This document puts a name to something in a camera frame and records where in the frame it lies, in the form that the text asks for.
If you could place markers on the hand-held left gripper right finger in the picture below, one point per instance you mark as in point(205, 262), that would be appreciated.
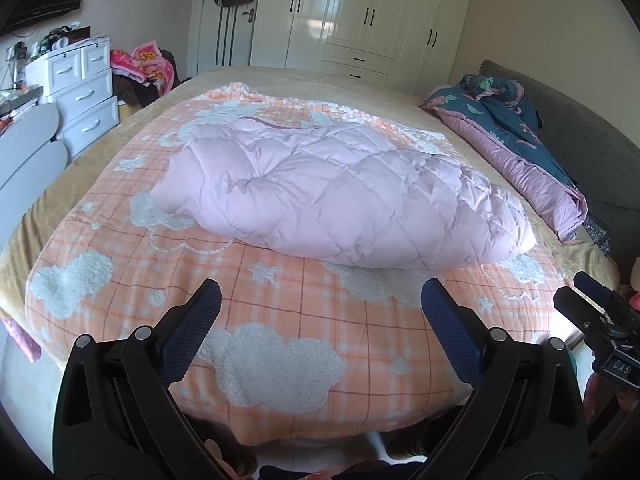
point(447, 327)

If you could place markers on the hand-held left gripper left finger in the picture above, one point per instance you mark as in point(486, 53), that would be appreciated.
point(192, 327)

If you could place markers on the pink cloth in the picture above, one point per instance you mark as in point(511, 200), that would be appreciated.
point(22, 342)

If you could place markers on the blue floral quilt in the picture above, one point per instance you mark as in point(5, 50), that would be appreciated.
point(495, 120)

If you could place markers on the orange plaid blanket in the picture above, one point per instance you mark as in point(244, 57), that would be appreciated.
point(280, 310)

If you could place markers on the white oval panel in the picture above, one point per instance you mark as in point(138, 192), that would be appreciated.
point(27, 135)
point(30, 180)

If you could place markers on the white door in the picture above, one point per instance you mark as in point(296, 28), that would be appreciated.
point(240, 45)

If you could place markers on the pink quilted jacket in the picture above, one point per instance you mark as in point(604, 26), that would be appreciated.
point(325, 195)

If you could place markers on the bed with beige sheet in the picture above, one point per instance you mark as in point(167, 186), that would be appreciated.
point(300, 77)

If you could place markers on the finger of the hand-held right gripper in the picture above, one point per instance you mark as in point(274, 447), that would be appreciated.
point(595, 287)
point(577, 310)

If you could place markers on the pink printed blanket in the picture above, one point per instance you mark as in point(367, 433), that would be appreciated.
point(145, 65)

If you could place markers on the dark clothes pile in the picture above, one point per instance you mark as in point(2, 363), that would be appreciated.
point(137, 92)

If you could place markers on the white drawer chest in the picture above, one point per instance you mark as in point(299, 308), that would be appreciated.
point(80, 100)

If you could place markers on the white glossy wardrobe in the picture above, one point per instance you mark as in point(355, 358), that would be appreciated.
point(360, 5)

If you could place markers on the dark patterned cloth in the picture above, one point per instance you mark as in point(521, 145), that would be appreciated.
point(600, 235)

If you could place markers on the grey upholstered headboard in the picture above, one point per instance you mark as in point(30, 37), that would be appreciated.
point(590, 120)

